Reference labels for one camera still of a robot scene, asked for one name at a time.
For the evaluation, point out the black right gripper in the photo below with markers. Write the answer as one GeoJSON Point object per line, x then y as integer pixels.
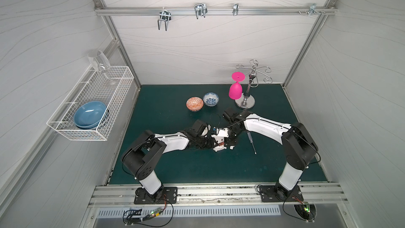
{"type": "Point", "coordinates": [232, 136]}

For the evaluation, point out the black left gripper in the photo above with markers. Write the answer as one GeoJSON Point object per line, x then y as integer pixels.
{"type": "Point", "coordinates": [208, 142]}

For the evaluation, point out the white alarm clock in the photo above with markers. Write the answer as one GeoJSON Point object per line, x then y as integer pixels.
{"type": "Point", "coordinates": [219, 142]}

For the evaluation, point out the clear handle screwdriver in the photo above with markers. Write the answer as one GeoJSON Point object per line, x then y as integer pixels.
{"type": "Point", "coordinates": [251, 141]}

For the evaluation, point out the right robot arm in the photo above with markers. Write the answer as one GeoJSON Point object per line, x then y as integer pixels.
{"type": "Point", "coordinates": [299, 146]}

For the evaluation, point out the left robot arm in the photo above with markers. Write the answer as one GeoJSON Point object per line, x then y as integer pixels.
{"type": "Point", "coordinates": [142, 157]}

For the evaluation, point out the chrome glass holder stand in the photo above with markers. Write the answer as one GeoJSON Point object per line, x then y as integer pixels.
{"type": "Point", "coordinates": [247, 101]}

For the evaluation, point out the pink wine glass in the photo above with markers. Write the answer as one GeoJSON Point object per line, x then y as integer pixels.
{"type": "Point", "coordinates": [236, 90]}

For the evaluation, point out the blue white patterned bowl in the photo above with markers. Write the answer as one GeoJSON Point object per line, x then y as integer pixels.
{"type": "Point", "coordinates": [211, 99]}

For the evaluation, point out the red patterned bowl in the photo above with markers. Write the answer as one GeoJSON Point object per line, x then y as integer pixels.
{"type": "Point", "coordinates": [194, 104]}

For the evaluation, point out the blue ceramic bowl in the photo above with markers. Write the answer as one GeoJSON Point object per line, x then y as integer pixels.
{"type": "Point", "coordinates": [90, 115]}

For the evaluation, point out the small metal hook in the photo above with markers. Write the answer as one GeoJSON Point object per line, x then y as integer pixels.
{"type": "Point", "coordinates": [235, 9]}

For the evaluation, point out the metal hook centre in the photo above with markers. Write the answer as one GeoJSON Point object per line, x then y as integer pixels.
{"type": "Point", "coordinates": [200, 10]}

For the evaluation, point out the double metal hook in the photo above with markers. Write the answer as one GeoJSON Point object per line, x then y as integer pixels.
{"type": "Point", "coordinates": [164, 19]}

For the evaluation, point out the clear wine glass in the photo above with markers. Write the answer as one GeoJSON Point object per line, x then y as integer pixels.
{"type": "Point", "coordinates": [101, 64]}

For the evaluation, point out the metal hook right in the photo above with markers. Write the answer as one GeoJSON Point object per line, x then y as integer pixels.
{"type": "Point", "coordinates": [312, 11]}

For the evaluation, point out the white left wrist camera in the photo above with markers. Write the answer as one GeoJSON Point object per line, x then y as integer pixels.
{"type": "Point", "coordinates": [206, 130]}

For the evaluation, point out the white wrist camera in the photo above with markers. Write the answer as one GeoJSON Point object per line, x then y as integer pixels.
{"type": "Point", "coordinates": [206, 130]}
{"type": "Point", "coordinates": [220, 132]}

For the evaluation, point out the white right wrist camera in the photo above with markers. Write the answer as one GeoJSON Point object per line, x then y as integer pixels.
{"type": "Point", "coordinates": [220, 132]}

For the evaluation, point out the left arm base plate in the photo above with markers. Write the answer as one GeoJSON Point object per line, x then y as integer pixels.
{"type": "Point", "coordinates": [164, 194]}

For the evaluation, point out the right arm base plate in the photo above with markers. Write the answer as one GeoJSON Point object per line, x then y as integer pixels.
{"type": "Point", "coordinates": [276, 193]}

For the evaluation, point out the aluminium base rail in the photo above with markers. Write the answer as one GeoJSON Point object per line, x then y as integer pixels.
{"type": "Point", "coordinates": [215, 194]}

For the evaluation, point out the white wire basket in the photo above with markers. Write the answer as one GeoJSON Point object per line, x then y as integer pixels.
{"type": "Point", "coordinates": [93, 86]}

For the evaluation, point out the aluminium cross rail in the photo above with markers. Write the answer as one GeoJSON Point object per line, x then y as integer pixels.
{"type": "Point", "coordinates": [212, 11]}

